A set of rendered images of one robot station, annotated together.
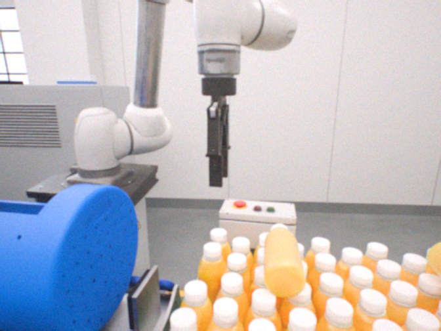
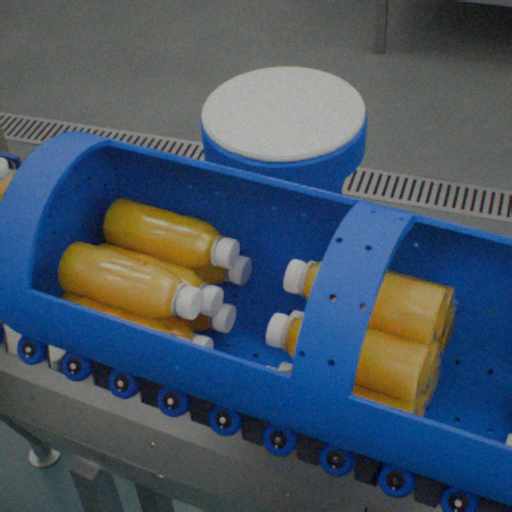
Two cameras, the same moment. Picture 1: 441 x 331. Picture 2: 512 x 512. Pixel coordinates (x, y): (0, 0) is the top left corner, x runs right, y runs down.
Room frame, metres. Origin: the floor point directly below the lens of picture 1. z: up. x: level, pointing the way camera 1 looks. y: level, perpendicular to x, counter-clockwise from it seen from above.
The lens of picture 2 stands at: (1.25, 0.73, 1.83)
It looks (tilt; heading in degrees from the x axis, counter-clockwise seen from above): 43 degrees down; 197
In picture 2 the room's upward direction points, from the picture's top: 4 degrees counter-clockwise
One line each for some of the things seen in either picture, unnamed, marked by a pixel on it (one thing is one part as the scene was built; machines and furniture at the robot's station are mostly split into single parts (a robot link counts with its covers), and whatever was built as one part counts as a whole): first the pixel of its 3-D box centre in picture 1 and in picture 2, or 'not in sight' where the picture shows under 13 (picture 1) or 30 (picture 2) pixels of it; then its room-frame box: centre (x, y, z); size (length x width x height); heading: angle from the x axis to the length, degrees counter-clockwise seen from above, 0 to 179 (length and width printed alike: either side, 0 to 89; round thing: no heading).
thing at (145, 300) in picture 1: (144, 306); not in sight; (0.49, 0.15, 0.99); 0.10 x 0.02 x 0.12; 169
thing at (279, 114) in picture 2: not in sight; (283, 111); (0.08, 0.44, 1.03); 0.28 x 0.28 x 0.01
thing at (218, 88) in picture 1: (218, 99); not in sight; (0.63, 0.00, 1.39); 0.08 x 0.07 x 0.09; 169
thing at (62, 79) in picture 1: (77, 80); not in sight; (2.26, 1.08, 1.48); 0.24 x 0.12 x 0.08; 94
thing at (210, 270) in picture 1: (212, 285); not in sight; (0.57, 0.02, 0.98); 0.07 x 0.07 x 0.17
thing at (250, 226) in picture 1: (257, 223); not in sight; (0.74, -0.10, 1.05); 0.20 x 0.10 x 0.10; 79
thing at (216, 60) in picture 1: (218, 63); not in sight; (0.63, 0.00, 1.47); 0.09 x 0.09 x 0.06
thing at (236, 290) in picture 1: (231, 282); not in sight; (0.45, -0.02, 1.07); 0.04 x 0.04 x 0.02
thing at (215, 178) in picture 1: (215, 171); not in sight; (0.60, 0.01, 1.24); 0.03 x 0.01 x 0.07; 79
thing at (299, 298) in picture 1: (299, 291); not in sight; (0.43, -0.14, 1.07); 0.04 x 0.04 x 0.02
